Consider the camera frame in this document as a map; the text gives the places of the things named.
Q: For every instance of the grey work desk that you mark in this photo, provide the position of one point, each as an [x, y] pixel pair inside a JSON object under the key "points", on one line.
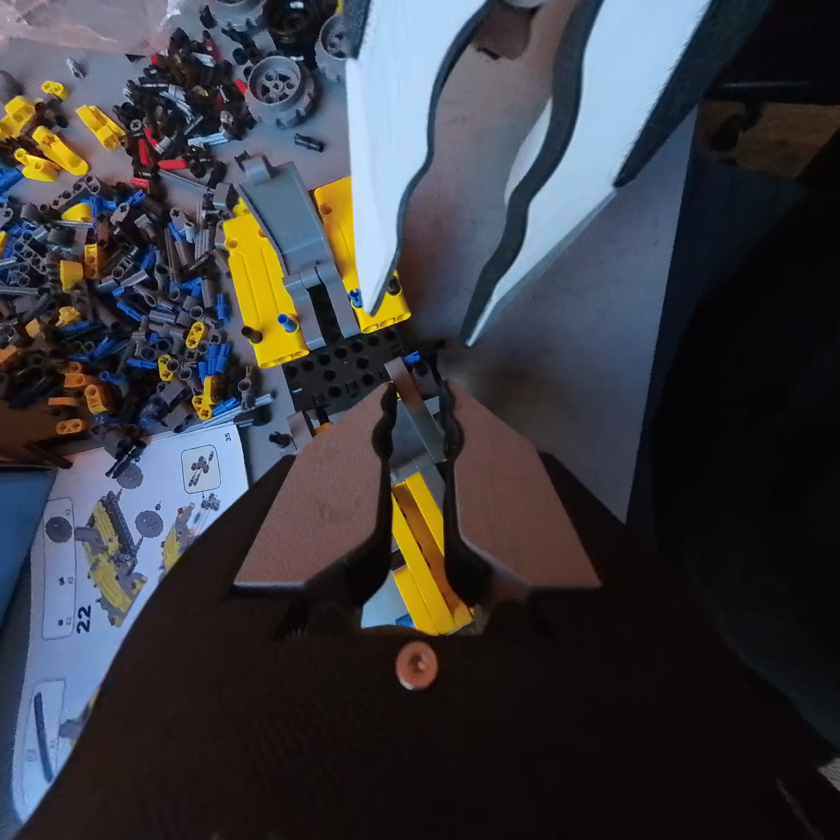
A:
{"points": [[577, 328]]}

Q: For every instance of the group of grey toy wheels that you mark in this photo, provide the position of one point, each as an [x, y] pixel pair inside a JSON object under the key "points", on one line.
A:
{"points": [[279, 88]]}

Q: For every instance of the person's right hand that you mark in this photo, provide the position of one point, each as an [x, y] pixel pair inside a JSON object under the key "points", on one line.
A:
{"points": [[502, 29]]}

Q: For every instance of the yellow black toy vehicle model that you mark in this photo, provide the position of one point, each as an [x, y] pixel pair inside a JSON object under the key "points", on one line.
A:
{"points": [[262, 289]]}

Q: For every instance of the pile of black red pins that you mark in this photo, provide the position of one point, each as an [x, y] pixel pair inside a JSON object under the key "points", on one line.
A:
{"points": [[184, 98]]}

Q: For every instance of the pile of mixed small pieces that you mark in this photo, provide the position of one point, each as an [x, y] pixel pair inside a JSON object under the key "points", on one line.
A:
{"points": [[98, 315]]}

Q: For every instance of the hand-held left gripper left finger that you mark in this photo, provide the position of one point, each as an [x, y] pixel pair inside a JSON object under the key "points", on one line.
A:
{"points": [[321, 518]]}

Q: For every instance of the blue cardboard box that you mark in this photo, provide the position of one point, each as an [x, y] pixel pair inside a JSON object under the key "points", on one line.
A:
{"points": [[19, 525]]}

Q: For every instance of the single black toy pin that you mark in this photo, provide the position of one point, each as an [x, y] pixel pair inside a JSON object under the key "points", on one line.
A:
{"points": [[308, 142]]}

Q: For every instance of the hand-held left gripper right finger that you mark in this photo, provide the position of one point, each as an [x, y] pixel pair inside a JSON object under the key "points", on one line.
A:
{"points": [[518, 518]]}

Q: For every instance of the black toy wheel rim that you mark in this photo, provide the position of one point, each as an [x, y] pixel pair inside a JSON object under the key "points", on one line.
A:
{"points": [[295, 13]]}

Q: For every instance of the clear crumpled plastic bag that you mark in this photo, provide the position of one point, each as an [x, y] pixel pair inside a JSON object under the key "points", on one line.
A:
{"points": [[65, 26]]}

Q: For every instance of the building instruction booklet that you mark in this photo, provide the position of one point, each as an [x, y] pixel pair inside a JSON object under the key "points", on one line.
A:
{"points": [[98, 590]]}

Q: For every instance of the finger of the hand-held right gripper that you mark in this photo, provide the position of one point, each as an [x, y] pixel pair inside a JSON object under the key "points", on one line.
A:
{"points": [[387, 131], [623, 98]]}

